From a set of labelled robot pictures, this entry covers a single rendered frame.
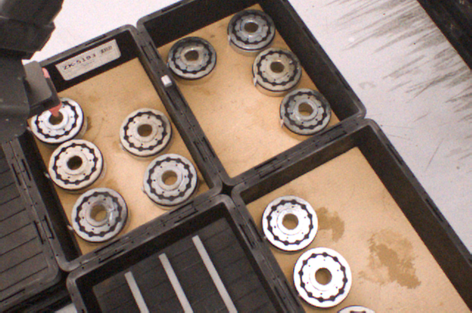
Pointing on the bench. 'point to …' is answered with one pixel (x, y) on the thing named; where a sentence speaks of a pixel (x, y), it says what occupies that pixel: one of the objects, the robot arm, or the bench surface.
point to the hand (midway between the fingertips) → (35, 119)
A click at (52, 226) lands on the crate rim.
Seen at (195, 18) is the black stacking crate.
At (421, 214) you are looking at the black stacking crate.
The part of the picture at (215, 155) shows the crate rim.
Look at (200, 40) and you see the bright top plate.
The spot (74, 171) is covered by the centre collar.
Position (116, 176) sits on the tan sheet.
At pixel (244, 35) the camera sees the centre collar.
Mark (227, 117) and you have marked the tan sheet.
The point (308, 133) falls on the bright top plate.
